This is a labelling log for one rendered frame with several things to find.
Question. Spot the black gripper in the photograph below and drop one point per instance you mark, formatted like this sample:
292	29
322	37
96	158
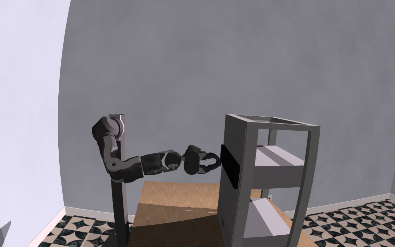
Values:
192	158

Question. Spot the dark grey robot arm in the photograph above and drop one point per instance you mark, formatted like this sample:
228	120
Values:
106	132

